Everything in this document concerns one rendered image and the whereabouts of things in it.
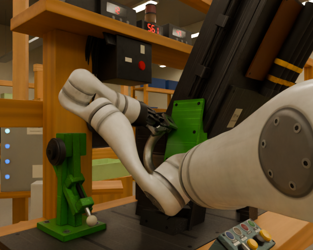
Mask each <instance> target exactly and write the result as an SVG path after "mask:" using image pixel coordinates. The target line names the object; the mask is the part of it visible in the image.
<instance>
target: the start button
mask: <svg viewBox="0 0 313 250"><path fill-rule="evenodd" d="M259 234H260V235H261V236H262V237H263V238H264V240H266V241H270V240H271V239H272V237H271V235H270V233H269V232H267V231H266V230H260V232H259Z"/></svg>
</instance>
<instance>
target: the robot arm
mask: <svg viewBox="0 0 313 250"><path fill-rule="evenodd" d="M95 94H96V95H95ZM94 95H95V98H94V101H93V102H91V103H90V104H89V102H90V101H91V99H92V98H93V96H94ZM58 98H59V102H60V104H61V106H62V107H63V108H65V109H66V110H68V111H70V112H72V113H74V114H75V115H77V116H79V117H80V118H82V119H83V120H85V121H86V122H88V123H89V124H90V125H91V126H92V127H93V128H94V129H95V130H96V132H97V133H98V134H99V135H100V136H101V137H102V138H103V139H104V140H105V141H106V142H107V144H108V145H109V146H110V147H111V149H112V150H113V151H114V153H115V154H116V155H117V157H118V158H119V160H120V161H121V163H122V164H123V165H124V167H125V168H126V169H127V171H128V172H129V173H130V175H131V176H132V177H133V179H134V180H135V181H136V183H137V184H138V185H139V187H140V188H141V189H142V191H143V192H144V193H145V194H146V196H147V198H149V199H150V201H151V202H152V203H153V205H155V206H156V207H157V208H158V209H159V211H161V212H163V213H164V214H166V215H168V216H174V215H176V214H177V213H178V212H179V211H180V210H181V209H182V208H183V207H184V206H185V205H186V204H187V203H188V202H189V201H192V202H194V203H196V204H197V205H199V206H202V207H205V208H210V209H220V210H235V209H241V208H244V207H247V206H250V207H255V208H259V209H263V210H266V211H270V212H274V213H277V214H281V215H284V216H288V217H291V218H295V219H299V220H303V221H307V222H312V223H313V79H310V80H306V81H302V82H300V83H297V84H295V85H293V86H291V87H289V88H287V89H286V90H284V91H282V92H281V93H279V94H278V95H276V96H275V97H273V98H272V99H270V100H269V101H268V102H266V103H265V104H264V105H263V106H261V107H260V108H259V109H258V110H256V111H255V112H254V113H253V114H251V115H250V116H249V117H248V118H246V119H245V120H244V121H243V122H241V123H240V124H239V125H237V126H236V127H235V128H233V129H231V130H229V131H226V132H224V133H221V134H219V135H217V136H215V137H213V138H211V139H208V140H206V141H204V142H202V143H200V144H198V145H196V146H195V147H193V148H192V149H190V150H189V151H187V152H186V153H180V154H175V155H173V156H171V157H169V158H168V159H166V160H165V161H164V162H163V163H162V164H161V165H160V166H159V167H158V168H156V169H155V170H154V171H153V172H152V173H151V174H149V173H148V172H147V171H146V170H145V168H144V167H143V165H142V163H141V161H140V159H139V156H138V152H137V147H136V142H135V136H134V132H133V128H132V126H133V127H139V126H143V127H145V128H147V129H150V131H151V132H152V133H151V136H153V137H154V136H159V135H162V133H163V132H166V133H169V132H170V131H171V130H172V128H171V127H169V126H168V125H165V124H163V123H162V122H163V121H164V118H162V117H160V116H159V115H158V114H156V113H155V112H156V111H155V110H154V109H152V108H151V107H149V106H148V105H147V104H145V103H144V102H142V101H139V100H137V99H134V98H132V97H130V96H127V95H123V94H121V93H119V92H116V91H114V90H112V89H110V88H109V87H107V86H106V85H104V84H103V83H102V82H101V81H100V80H99V79H98V78H97V77H96V76H94V75H93V74H92V73H91V72H90V71H88V70H86V69H82V68H80V69H76V70H74V71H73V72H72V73H71V75H70V76H69V78H68V80H67V81H66V83H65V84H64V86H63V88H62V89H61V91H60V92H59V96H58ZM88 104H89V105H88ZM158 125H160V126H159V127H157V126H158Z"/></svg>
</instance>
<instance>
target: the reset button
mask: <svg viewBox="0 0 313 250"><path fill-rule="evenodd" d="M247 244H248V246H249V247H250V248H252V249H253V250H256V249H257V248H258V244H257V242H256V241H255V240H253V239H248V240H247Z"/></svg>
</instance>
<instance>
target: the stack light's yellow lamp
mask: <svg viewBox="0 0 313 250"><path fill-rule="evenodd" d="M145 21H147V22H150V23H153V24H155V25H156V15H155V14H154V13H147V14H146V15H145Z"/></svg>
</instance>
